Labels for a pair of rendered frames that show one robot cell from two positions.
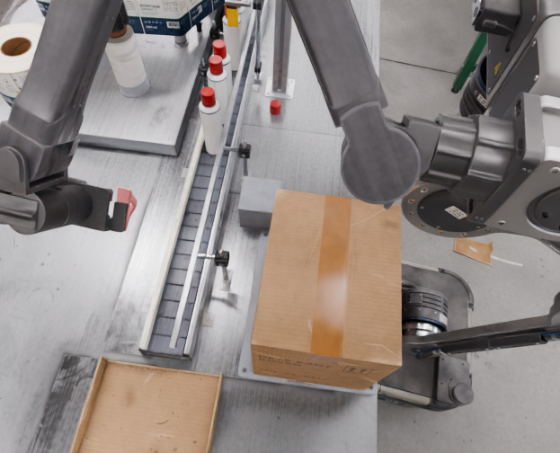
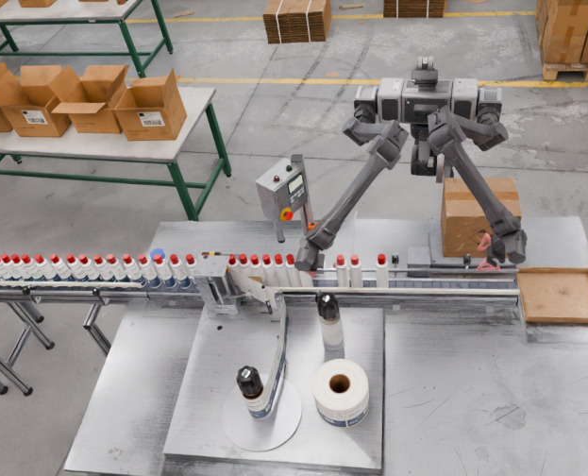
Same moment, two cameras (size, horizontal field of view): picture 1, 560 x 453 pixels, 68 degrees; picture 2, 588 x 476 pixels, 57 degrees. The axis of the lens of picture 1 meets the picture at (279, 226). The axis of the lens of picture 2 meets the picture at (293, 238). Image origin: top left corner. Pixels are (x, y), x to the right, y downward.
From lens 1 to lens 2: 209 cm
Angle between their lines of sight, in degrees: 45
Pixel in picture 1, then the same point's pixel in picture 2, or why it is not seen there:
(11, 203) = (520, 236)
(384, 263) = not seen: hidden behind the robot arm
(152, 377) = (527, 299)
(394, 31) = not seen: hidden behind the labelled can
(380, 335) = (505, 182)
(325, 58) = (482, 131)
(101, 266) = (472, 337)
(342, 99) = (489, 132)
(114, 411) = (548, 311)
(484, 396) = not seen: hidden behind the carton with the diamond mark
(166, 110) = (353, 317)
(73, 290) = (492, 348)
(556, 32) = (461, 94)
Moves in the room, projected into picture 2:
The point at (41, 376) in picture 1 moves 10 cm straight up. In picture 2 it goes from (544, 348) to (548, 334)
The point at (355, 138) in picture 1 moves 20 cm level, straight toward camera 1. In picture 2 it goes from (499, 131) to (558, 135)
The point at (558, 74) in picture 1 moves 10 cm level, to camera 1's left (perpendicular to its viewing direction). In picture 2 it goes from (476, 95) to (479, 110)
